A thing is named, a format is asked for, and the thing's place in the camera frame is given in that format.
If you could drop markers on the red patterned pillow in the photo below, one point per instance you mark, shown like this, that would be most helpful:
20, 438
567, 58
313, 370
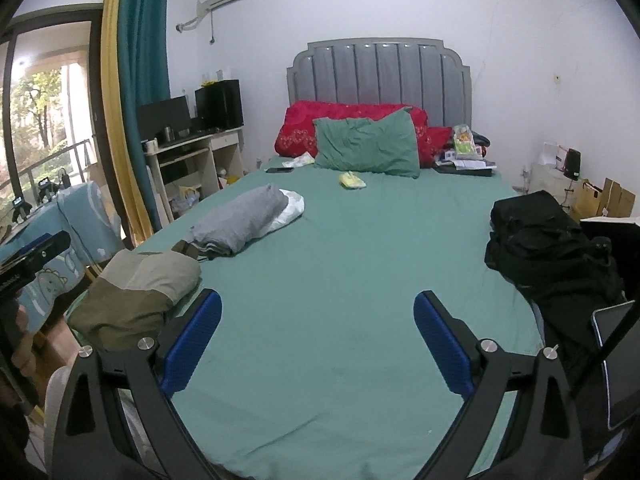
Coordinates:
300, 130

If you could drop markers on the brown paper bag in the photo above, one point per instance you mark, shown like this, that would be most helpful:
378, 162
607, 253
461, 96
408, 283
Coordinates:
607, 200

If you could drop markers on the black computer tower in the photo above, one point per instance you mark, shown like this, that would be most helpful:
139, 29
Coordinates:
220, 105

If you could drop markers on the black speaker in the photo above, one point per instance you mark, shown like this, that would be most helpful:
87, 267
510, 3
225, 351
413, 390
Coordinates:
572, 162

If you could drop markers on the white nightstand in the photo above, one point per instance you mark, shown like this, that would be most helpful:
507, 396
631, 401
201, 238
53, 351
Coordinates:
545, 177

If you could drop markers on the yellow curtain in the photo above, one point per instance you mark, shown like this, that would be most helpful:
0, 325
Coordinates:
115, 110

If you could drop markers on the green and orange package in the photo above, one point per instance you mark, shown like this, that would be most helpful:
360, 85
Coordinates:
463, 141

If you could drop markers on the olive green jacket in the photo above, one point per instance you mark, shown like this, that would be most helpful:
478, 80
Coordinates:
125, 310

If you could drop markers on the blue printed cloth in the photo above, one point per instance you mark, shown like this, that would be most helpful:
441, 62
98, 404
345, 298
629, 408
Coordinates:
80, 220

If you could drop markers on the metal cup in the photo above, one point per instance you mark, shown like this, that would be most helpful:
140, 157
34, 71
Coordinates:
167, 135

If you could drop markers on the teal curtain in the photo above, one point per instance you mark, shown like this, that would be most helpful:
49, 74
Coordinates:
142, 50

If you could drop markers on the grey padded headboard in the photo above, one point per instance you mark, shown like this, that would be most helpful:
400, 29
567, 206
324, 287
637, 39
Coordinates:
380, 75

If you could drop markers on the bed with green sheet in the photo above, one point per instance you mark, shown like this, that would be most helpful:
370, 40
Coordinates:
325, 260

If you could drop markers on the white cloth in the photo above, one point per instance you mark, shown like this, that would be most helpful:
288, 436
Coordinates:
290, 207

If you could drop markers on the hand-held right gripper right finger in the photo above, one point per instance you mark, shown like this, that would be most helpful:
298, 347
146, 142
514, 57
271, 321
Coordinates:
442, 345

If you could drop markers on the yellow cloth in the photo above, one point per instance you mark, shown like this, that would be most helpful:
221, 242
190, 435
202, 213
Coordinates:
352, 180

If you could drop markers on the glass balcony door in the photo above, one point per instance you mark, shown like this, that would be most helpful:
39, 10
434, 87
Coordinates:
45, 110

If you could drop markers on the folded grey clothes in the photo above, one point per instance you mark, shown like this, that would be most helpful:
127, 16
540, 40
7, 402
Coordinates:
235, 220

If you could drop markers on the beige computer desk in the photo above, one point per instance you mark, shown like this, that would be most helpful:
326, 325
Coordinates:
225, 147

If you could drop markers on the pile of black clothes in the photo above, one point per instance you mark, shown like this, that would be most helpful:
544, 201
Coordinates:
540, 250

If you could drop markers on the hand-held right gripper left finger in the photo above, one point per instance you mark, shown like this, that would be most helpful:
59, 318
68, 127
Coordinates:
192, 345

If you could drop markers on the black smartphone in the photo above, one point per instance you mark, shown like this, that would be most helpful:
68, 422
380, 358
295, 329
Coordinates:
280, 170

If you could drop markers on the white paper packet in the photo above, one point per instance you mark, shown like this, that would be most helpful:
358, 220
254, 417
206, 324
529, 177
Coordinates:
299, 161

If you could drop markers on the tablet with grey frame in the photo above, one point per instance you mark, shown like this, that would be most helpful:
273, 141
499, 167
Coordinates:
622, 375

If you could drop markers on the person's left hand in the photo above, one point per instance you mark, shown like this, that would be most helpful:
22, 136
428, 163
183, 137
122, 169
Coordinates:
24, 345

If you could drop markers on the black computer monitor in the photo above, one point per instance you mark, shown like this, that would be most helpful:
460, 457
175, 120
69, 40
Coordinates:
162, 117

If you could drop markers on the green pillow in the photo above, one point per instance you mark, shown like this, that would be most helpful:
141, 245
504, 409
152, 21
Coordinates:
370, 145

